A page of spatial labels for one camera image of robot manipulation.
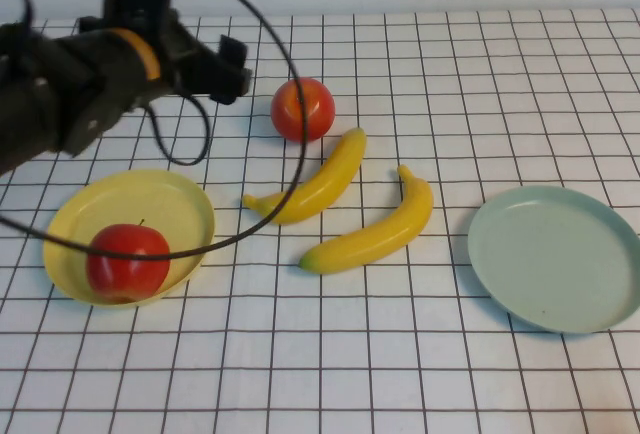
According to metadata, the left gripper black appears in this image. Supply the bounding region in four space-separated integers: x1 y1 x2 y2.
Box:
158 9 254 105

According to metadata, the red plastic apple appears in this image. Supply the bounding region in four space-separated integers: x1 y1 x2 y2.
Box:
270 77 336 144
85 218 172 305

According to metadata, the yellow plastic banana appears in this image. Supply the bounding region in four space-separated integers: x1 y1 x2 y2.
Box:
242 126 368 226

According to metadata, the yellow banana green tip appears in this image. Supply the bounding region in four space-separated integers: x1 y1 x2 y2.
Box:
298 164 434 275

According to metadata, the yellow round plastic plate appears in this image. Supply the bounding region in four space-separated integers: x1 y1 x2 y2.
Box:
41 168 216 310

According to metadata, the pale green round plate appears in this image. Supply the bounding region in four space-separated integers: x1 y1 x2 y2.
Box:
467 184 640 335

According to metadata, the white grid tablecloth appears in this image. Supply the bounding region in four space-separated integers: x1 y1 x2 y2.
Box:
0 8 640 434

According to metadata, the thin black left gripper cable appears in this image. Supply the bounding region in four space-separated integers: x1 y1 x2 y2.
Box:
144 93 211 166

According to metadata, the thick black left camera cable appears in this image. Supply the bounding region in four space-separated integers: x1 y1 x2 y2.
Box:
0 0 309 260

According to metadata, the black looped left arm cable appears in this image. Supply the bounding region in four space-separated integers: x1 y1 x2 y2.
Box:
0 0 36 30

